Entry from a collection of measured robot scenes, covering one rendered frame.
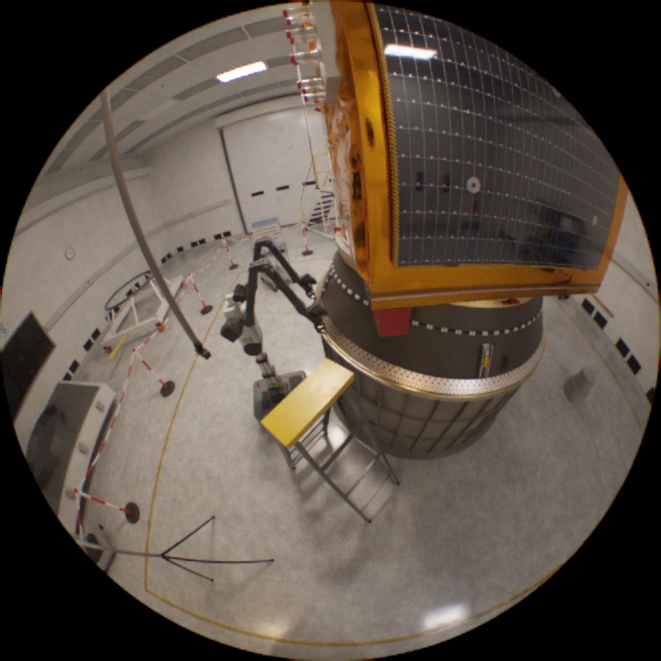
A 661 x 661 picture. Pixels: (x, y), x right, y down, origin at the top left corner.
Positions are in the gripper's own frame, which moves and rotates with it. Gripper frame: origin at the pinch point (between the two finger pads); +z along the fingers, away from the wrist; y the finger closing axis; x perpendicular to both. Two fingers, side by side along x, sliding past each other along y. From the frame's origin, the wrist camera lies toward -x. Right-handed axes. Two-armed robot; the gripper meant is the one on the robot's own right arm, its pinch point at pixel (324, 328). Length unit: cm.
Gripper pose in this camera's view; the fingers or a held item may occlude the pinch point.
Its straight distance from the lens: 161.9
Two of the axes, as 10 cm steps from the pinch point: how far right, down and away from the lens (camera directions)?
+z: 5.9, 5.2, 6.2
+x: -7.8, 5.7, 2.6
